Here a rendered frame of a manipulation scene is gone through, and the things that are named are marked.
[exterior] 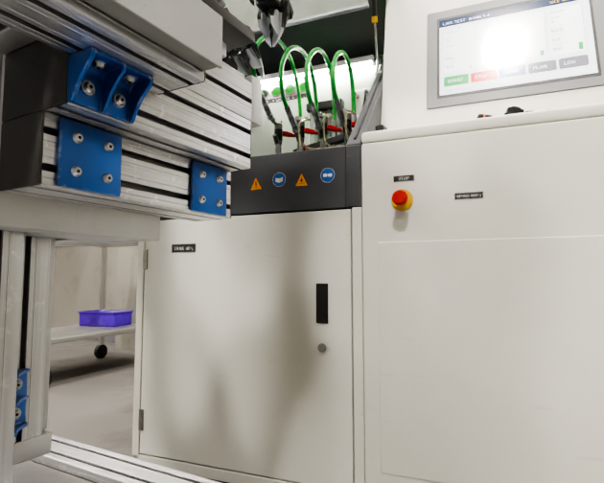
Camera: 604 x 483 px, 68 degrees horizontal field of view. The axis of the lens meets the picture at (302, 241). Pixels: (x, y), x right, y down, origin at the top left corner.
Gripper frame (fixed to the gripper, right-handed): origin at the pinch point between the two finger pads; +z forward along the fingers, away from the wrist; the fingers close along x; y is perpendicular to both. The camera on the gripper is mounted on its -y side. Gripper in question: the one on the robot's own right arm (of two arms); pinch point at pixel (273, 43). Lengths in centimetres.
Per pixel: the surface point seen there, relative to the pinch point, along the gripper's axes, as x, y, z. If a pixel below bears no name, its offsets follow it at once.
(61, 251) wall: -368, -244, 35
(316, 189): 11.2, -2.9, 40.0
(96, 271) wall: -310, -236, 57
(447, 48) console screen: 42, -32, -6
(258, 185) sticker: -5.8, -2.9, 37.7
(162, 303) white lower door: -37, -3, 70
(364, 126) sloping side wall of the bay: 22.2, -10.6, 22.2
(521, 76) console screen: 62, -29, 7
